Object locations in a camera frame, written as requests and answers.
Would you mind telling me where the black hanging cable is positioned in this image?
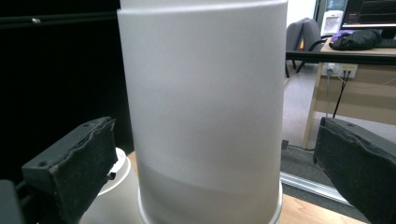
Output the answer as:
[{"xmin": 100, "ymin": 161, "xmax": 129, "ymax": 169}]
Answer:
[{"xmin": 332, "ymin": 69, "xmax": 352, "ymax": 119}]

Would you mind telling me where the black bag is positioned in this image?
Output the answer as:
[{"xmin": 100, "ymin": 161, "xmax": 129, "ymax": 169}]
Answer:
[{"xmin": 328, "ymin": 28, "xmax": 384, "ymax": 51}]

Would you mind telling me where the stack of white paper cups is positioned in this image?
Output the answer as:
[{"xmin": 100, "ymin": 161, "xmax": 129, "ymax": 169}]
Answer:
[
  {"xmin": 116, "ymin": 0, "xmax": 290, "ymax": 224},
  {"xmin": 78, "ymin": 147, "xmax": 145, "ymax": 224}
]

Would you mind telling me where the computer monitor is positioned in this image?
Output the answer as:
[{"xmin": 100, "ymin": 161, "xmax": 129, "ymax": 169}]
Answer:
[{"xmin": 340, "ymin": 0, "xmax": 396, "ymax": 31}]

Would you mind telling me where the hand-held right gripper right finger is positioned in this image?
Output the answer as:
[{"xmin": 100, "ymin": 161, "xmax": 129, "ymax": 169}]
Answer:
[{"xmin": 312, "ymin": 116, "xmax": 396, "ymax": 224}]

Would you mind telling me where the aluminium frame rail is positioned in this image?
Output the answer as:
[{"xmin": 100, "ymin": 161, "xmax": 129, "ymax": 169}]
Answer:
[{"xmin": 279, "ymin": 171, "xmax": 353, "ymax": 207}]

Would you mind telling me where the purple cloth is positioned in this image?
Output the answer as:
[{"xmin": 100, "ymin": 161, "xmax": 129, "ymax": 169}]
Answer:
[{"xmin": 330, "ymin": 29, "xmax": 355, "ymax": 43}]

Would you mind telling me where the white power strip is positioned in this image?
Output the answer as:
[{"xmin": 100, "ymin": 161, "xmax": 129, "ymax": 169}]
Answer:
[{"xmin": 322, "ymin": 63, "xmax": 360, "ymax": 78}]

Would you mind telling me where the black crossbar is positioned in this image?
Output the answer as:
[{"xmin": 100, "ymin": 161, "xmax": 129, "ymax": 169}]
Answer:
[
  {"xmin": 285, "ymin": 50, "xmax": 396, "ymax": 66},
  {"xmin": 0, "ymin": 10, "xmax": 121, "ymax": 31}
]

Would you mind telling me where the white appliance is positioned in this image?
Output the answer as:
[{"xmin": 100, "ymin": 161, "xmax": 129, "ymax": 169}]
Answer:
[{"xmin": 320, "ymin": 9, "xmax": 346, "ymax": 37}]

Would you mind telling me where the wooden desk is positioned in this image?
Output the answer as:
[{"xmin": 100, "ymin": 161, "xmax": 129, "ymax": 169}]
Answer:
[{"xmin": 301, "ymin": 36, "xmax": 396, "ymax": 150}]

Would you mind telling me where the black curtain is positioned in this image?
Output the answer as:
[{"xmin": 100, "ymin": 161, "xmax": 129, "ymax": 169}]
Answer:
[{"xmin": 0, "ymin": 0, "xmax": 134, "ymax": 185}]

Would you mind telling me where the grey office chair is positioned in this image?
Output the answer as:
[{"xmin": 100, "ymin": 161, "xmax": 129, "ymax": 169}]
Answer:
[{"xmin": 285, "ymin": 17, "xmax": 332, "ymax": 78}]

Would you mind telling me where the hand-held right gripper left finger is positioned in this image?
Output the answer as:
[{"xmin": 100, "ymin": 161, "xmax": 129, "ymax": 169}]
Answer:
[{"xmin": 21, "ymin": 116, "xmax": 120, "ymax": 224}]

